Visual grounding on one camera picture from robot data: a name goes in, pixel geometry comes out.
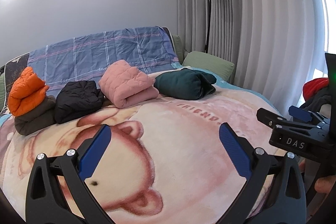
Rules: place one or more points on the green pillow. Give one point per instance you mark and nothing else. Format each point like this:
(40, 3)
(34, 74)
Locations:
(210, 64)

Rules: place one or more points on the pink quilted jacket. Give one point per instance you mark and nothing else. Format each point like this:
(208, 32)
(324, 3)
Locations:
(126, 85)

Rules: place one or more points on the dark green fleece-lined hoodie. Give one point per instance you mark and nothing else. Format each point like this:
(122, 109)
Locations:
(181, 85)

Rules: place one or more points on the person's right hand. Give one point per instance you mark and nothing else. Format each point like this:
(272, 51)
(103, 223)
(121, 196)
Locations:
(326, 186)

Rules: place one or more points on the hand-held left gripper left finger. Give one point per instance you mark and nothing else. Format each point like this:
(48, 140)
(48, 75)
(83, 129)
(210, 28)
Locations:
(95, 150)

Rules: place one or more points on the green padded headboard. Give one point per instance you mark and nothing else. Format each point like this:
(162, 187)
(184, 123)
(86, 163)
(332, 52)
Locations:
(178, 48)

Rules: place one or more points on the pink printed blanket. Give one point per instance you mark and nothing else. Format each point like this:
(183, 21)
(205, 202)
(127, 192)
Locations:
(183, 148)

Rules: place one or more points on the brown folded garment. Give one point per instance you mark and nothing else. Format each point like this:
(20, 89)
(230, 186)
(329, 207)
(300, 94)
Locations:
(34, 120)

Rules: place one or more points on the red garment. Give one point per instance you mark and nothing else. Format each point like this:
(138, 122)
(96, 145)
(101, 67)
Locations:
(316, 85)

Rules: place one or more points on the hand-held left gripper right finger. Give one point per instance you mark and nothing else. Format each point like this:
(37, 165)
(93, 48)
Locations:
(235, 150)

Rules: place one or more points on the dark printed bedcover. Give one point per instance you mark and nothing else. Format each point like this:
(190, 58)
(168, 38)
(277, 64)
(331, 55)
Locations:
(18, 61)

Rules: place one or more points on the blue plaid sheet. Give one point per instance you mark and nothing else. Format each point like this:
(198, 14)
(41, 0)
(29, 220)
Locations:
(105, 53)

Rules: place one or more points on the grey pleated curtain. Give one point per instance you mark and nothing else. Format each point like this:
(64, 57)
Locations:
(249, 16)

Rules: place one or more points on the orange puffer jacket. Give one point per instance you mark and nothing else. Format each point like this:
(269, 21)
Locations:
(26, 92)

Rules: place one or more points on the dark grey garment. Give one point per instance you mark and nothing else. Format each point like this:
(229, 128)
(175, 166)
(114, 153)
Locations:
(319, 102)

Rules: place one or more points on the black puffer jacket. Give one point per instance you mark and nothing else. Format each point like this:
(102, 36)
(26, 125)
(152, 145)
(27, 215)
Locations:
(78, 98)

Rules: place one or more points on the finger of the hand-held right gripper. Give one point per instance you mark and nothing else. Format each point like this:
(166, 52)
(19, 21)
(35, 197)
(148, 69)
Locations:
(299, 112)
(270, 119)

